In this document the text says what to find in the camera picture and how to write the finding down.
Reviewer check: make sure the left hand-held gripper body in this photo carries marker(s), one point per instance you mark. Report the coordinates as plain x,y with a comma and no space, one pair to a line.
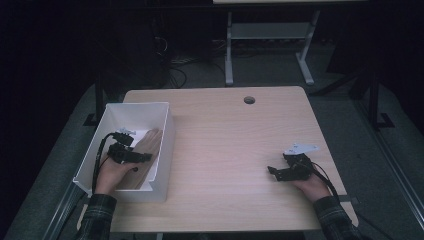
121,151

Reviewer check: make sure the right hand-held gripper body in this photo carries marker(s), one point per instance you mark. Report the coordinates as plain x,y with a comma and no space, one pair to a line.
298,168

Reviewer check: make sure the white box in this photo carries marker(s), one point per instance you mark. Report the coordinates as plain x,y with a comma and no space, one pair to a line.
165,160

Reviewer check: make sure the person's right hand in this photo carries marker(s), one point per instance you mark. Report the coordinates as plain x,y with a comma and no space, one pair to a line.
315,188

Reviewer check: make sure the person's left hand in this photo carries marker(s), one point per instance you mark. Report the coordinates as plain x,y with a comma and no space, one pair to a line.
111,176

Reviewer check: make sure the black metal stand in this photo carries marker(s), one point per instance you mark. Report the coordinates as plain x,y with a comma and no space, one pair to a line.
99,100
374,100

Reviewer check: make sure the aluminium floor rail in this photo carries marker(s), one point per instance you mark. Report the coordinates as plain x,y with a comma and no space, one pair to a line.
396,166
61,213

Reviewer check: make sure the white metal desk frame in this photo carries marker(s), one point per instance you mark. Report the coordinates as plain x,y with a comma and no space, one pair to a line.
266,31

